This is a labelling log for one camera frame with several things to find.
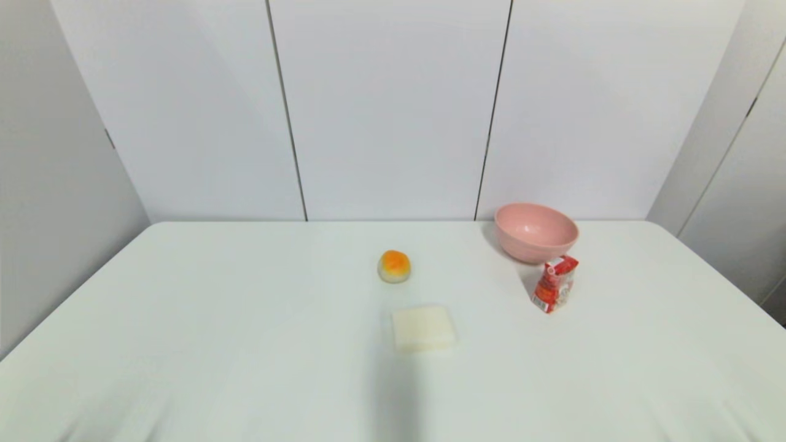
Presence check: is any red milk carton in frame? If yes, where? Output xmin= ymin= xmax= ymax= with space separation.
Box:
xmin=531 ymin=255 xmax=580 ymax=314

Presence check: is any orange topped round bun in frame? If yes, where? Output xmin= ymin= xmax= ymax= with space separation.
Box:
xmin=377 ymin=249 xmax=412 ymax=284

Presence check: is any white square block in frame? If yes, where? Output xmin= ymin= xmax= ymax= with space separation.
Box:
xmin=391 ymin=306 xmax=458 ymax=353

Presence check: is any pink bowl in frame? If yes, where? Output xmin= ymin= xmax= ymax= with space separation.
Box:
xmin=494 ymin=203 xmax=580 ymax=266

